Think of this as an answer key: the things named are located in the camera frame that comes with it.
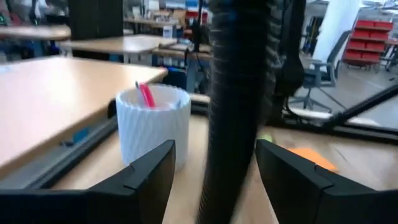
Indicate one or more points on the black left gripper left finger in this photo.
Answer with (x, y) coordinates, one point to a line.
(124, 202)

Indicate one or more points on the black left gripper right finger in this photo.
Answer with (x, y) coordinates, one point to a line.
(311, 202)

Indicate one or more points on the black gooseneck desk lamp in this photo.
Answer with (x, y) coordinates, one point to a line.
(236, 93)

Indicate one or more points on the orange sticky note pad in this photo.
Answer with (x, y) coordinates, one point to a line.
(314, 157)

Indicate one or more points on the white ribbed pen cup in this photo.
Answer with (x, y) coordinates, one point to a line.
(149, 130)

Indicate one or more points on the green sticky note pad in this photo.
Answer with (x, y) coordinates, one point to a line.
(265, 138)

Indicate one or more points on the red pen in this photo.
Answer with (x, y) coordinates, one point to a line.
(147, 96)

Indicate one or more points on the large light wooden desk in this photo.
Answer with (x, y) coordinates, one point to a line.
(53, 99)

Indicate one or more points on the grey office chair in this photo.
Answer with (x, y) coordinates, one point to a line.
(323, 74)

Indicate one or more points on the light wooden workshop table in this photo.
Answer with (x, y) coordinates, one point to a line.
(124, 45)
(34, 32)

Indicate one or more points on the red storage bin shelf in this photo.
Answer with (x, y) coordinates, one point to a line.
(368, 42)

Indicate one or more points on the white pillar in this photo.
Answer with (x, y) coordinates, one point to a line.
(335, 28)

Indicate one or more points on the black partition panel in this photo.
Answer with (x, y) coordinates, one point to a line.
(94, 18)

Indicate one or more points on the black aluminium table frame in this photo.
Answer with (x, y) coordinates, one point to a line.
(357, 109)

